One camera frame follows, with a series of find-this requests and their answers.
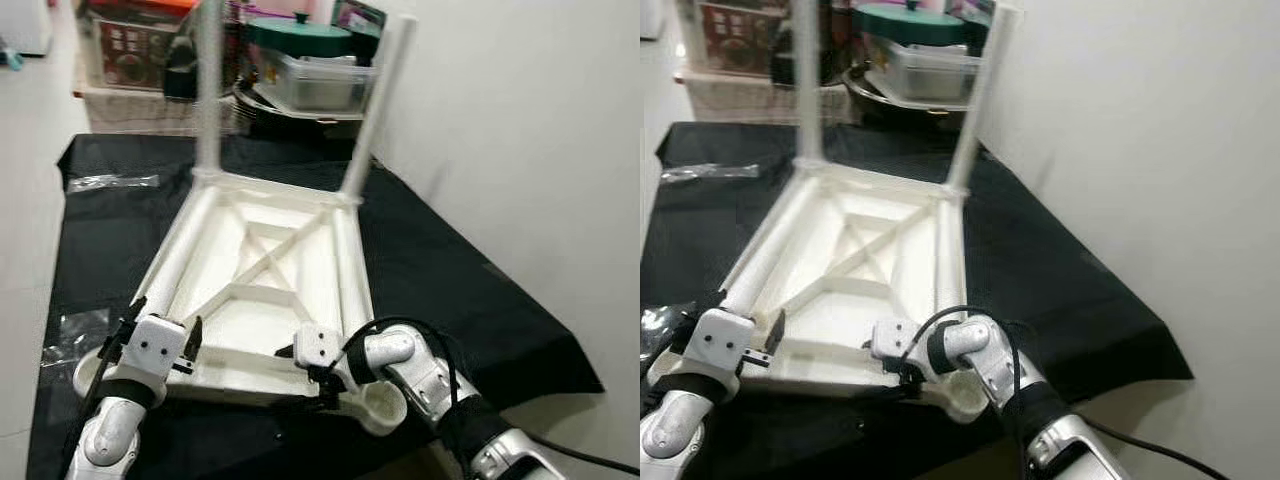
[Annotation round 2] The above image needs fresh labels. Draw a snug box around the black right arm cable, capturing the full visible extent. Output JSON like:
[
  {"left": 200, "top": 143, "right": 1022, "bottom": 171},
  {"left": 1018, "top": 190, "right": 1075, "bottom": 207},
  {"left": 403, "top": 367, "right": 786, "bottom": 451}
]
[
  {"left": 340, "top": 318, "right": 641, "bottom": 476},
  {"left": 900, "top": 305, "right": 1231, "bottom": 480}
]

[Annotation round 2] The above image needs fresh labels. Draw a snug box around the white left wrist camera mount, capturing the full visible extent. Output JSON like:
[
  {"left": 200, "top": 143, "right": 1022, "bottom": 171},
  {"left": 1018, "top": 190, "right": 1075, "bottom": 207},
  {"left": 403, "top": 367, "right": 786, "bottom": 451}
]
[
  {"left": 125, "top": 313, "right": 188, "bottom": 386},
  {"left": 685, "top": 308, "right": 758, "bottom": 378}
]

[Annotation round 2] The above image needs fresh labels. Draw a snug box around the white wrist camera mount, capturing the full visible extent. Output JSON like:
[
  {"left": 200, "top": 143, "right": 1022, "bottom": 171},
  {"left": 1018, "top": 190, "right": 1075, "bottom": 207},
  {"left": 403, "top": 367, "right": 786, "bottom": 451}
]
[
  {"left": 125, "top": 313, "right": 188, "bottom": 386},
  {"left": 870, "top": 318, "right": 923, "bottom": 363},
  {"left": 293, "top": 325, "right": 346, "bottom": 371},
  {"left": 685, "top": 308, "right": 758, "bottom": 378}
]

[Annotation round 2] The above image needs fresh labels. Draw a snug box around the green pot lid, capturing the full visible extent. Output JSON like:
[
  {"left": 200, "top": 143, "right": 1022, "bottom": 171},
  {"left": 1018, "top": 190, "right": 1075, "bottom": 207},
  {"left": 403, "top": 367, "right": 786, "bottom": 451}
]
[
  {"left": 853, "top": 0, "right": 966, "bottom": 46},
  {"left": 245, "top": 12, "right": 356, "bottom": 56}
]

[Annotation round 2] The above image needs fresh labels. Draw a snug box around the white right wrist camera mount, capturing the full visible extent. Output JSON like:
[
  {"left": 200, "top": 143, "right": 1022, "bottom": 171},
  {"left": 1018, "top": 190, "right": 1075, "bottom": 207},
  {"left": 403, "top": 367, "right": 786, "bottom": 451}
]
[
  {"left": 293, "top": 325, "right": 346, "bottom": 371},
  {"left": 870, "top": 318, "right": 923, "bottom": 363}
]

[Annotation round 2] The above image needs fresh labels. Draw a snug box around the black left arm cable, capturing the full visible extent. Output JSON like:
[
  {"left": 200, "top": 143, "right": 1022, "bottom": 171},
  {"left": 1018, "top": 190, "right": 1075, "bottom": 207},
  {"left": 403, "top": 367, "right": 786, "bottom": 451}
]
[
  {"left": 60, "top": 330, "right": 136, "bottom": 480},
  {"left": 640, "top": 320, "right": 701, "bottom": 386}
]

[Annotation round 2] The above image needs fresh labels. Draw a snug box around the clear plastic container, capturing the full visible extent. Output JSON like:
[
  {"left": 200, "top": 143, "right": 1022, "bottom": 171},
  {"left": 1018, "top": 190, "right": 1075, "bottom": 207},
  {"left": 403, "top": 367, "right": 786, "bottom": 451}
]
[
  {"left": 262, "top": 50, "right": 376, "bottom": 111},
  {"left": 870, "top": 38, "right": 981, "bottom": 101}
]

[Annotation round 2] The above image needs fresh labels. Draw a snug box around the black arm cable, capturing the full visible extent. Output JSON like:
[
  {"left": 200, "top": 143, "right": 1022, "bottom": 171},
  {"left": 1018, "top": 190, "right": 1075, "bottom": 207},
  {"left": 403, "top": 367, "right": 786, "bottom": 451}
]
[
  {"left": 640, "top": 320, "right": 701, "bottom": 386},
  {"left": 60, "top": 330, "right": 136, "bottom": 480},
  {"left": 900, "top": 305, "right": 1231, "bottom": 480},
  {"left": 340, "top": 318, "right": 641, "bottom": 476}
]

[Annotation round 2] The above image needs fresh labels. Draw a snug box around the orange lid storage box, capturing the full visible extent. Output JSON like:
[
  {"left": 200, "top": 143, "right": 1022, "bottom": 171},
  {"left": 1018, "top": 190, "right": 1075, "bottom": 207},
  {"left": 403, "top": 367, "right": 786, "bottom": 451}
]
[
  {"left": 680, "top": 0, "right": 791, "bottom": 76},
  {"left": 80, "top": 0, "right": 196, "bottom": 91}
]

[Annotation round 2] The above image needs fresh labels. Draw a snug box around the white plastic children table top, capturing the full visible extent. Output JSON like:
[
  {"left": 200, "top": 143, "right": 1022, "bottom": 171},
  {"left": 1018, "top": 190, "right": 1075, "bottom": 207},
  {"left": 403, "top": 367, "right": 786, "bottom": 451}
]
[
  {"left": 645, "top": 158, "right": 991, "bottom": 426},
  {"left": 72, "top": 165, "right": 409, "bottom": 438}
]

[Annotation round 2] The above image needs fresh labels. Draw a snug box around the dark metal basin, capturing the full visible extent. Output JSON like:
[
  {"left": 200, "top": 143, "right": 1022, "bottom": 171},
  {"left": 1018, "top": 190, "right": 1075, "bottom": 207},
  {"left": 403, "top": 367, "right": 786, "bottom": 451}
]
[
  {"left": 845, "top": 70, "right": 976, "bottom": 116},
  {"left": 232, "top": 85, "right": 366, "bottom": 126}
]

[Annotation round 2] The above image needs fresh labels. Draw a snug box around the beige cloth covered table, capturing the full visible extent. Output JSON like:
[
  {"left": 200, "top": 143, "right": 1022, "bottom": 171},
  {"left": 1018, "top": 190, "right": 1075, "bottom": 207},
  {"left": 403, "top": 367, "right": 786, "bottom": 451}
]
[
  {"left": 72, "top": 80, "right": 241, "bottom": 136},
  {"left": 675, "top": 68, "right": 851, "bottom": 123}
]

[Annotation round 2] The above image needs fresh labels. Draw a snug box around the black tablecloth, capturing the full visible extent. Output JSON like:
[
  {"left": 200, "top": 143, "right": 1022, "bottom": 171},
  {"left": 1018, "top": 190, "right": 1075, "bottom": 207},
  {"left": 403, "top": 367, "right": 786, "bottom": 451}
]
[
  {"left": 25, "top": 133, "right": 606, "bottom": 480},
  {"left": 640, "top": 122, "right": 1196, "bottom": 480}
]

